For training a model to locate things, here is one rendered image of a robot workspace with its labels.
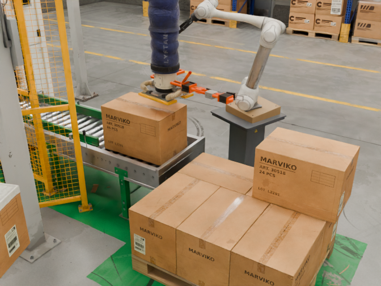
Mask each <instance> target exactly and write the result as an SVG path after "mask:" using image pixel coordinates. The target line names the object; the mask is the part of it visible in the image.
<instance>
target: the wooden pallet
mask: <svg viewBox="0 0 381 286"><path fill-rule="evenodd" d="M334 243H335V238H334V240H333V242H332V244H331V246H330V248H329V249H328V251H327V253H326V255H325V257H324V259H323V261H322V262H321V264H320V266H319V268H318V269H317V272H316V274H315V275H314V277H313V279H312V281H311V282H310V284H309V286H315V282H316V275H317V274H318V272H319V270H320V268H321V266H322V264H323V263H324V261H325V259H326V258H327V259H329V258H330V256H331V254H332V253H333V247H334ZM132 267H133V270H135V271H137V272H139V273H141V274H144V275H146V276H148V277H150V278H152V279H154V280H156V281H158V282H160V283H162V284H164V285H166V286H199V285H197V284H195V283H193V282H191V281H188V280H186V279H184V278H182V277H179V276H177V275H175V274H173V273H171V272H169V271H167V270H165V269H163V268H160V267H158V266H156V265H154V264H152V263H150V262H148V261H146V260H144V259H141V258H139V257H137V256H135V255H133V254H132Z"/></svg>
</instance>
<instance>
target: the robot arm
mask: <svg viewBox="0 0 381 286"><path fill-rule="evenodd" d="M218 4H219V3H218V0H204V1H203V2H202V3H200V4H199V5H198V6H197V8H196V9H195V10H194V12H193V13H192V14H191V15H190V16H191V17H190V18H189V19H187V20H186V21H185V22H184V23H182V24H181V25H180V30H179V34H180V33H181V32H183V31H184V30H185V29H186V28H187V27H188V26H189V25H190V24H192V23H193V21H195V22H197V21H198V20H199V19H202V18H208V19H211V18H221V19H228V20H236V21H241V22H246V23H249V24H252V25H254V26H256V27H258V28H259V29H262V32H261V36H260V40H259V43H260V46H259V48H258V51H257V54H256V57H255V60H254V62H253V65H252V67H251V71H250V73H249V76H248V77H245V78H244V79H243V80H242V82H241V85H240V90H239V93H238V95H242V96H244V101H241V100H236V103H235V104H236V105H237V107H238V108H239V109H241V110H243V111H245V112H247V111H250V110H254V109H257V108H262V105H260V104H258V103H257V98H258V94H259V81H260V78H261V76H262V73H263V71H264V68H265V65H266V62H267V60H268V58H269V55H270V52H271V50H272V48H273V47H275V45H276V43H277V41H278V39H279V36H280V34H283V33H284V31H285V28H286V26H285V24H284V23H282V22H281V21H279V20H277V19H273V18H268V17H264V16H254V15H247V14H240V13H233V12H224V11H219V10H217V9H216V7H217V6H218Z"/></svg>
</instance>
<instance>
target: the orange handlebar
mask: <svg viewBox="0 0 381 286"><path fill-rule="evenodd" d="M183 73H185V70H183V69H179V71H178V72H177V73H176V74H177V75H179V74H183ZM150 77H151V78H153V79H154V74H152V75H151V76H150ZM170 84H172V85H175V86H179V87H181V84H179V83H175V82H172V81H171V82H170ZM190 90H192V91H195V93H198V94H205V91H208V90H206V89H205V88H203V87H197V86H195V87H194V88H192V87H191V89H190ZM219 94H220V93H216V95H215V94H213V95H212V97H214V98H218V95H219ZM233 100H234V99H233V98H231V99H229V100H228V101H229V102H232V101H233Z"/></svg>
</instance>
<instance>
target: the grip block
mask: <svg viewBox="0 0 381 286"><path fill-rule="evenodd" d="M195 86H197V83H194V82H191V81H187V82H184V83H182V84H181V90H182V91H184V92H187V93H192V92H194V91H192V90H191V87H192V88H194V87H195Z"/></svg>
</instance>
